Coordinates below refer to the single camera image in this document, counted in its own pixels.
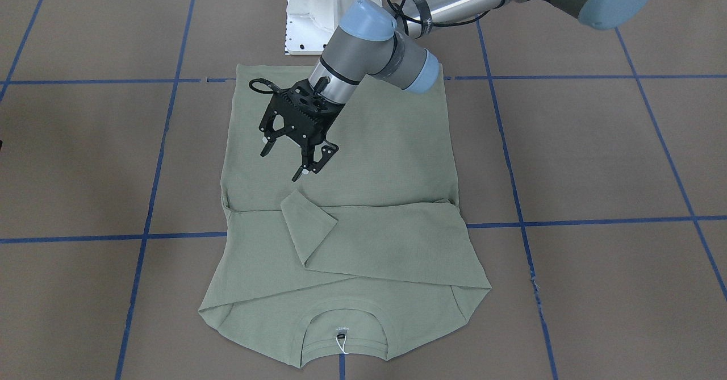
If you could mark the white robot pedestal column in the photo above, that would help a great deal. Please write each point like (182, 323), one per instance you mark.
(311, 23)

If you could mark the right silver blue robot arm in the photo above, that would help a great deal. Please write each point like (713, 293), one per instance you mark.
(380, 41)

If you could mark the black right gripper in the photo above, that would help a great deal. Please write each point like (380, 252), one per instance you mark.
(316, 132)

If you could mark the olive green long-sleeve shirt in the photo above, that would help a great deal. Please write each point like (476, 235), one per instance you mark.
(370, 256)

